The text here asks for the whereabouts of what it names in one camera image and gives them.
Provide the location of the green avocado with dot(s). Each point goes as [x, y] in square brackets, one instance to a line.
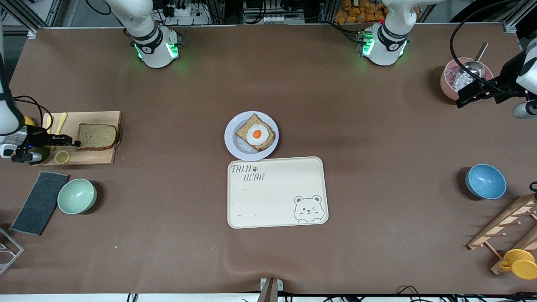
[45, 154]

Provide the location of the basket of orange buns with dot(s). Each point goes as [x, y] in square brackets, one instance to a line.
[352, 14]

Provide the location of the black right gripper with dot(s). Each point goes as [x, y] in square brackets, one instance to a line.
[37, 137]

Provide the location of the wooden cutting board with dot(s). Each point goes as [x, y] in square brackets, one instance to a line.
[96, 117]

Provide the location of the pink bowl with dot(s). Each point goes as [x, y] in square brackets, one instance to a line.
[447, 86]

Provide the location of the lemon slice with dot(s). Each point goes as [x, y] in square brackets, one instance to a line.
[62, 157]

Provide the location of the dark grey cloth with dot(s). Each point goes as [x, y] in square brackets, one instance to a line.
[40, 203]

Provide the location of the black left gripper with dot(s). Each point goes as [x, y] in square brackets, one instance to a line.
[504, 82]

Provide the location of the blue bowl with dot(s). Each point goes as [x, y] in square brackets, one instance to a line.
[486, 181]

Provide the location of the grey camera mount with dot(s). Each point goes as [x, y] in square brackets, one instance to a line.
[270, 289]

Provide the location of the white round plate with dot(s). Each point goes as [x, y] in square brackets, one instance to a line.
[233, 144]

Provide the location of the yellow plastic fork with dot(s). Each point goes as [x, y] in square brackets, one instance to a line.
[49, 121]

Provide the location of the yellow plastic knife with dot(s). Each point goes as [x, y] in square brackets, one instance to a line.
[62, 121]

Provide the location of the clear ice cubes pile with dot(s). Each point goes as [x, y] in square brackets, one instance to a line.
[451, 75]

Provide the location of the wooden cup rack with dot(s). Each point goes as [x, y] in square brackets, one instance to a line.
[503, 220]

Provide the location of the fried egg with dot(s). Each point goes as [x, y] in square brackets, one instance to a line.
[256, 134]

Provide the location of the metal scoop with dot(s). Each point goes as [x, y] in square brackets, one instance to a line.
[472, 67]

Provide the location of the white power strip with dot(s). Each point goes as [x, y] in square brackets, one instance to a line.
[272, 19]
[184, 12]

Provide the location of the yellow lemon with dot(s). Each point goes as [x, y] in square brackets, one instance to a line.
[29, 121]

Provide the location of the mint green bowl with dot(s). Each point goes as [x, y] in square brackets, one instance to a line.
[76, 196]

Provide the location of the plain brown bread slice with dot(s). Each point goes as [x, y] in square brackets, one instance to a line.
[96, 137]

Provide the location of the cream bear print tray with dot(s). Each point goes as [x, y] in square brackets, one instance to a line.
[272, 197]

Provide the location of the yellow cup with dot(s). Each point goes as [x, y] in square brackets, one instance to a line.
[522, 266]

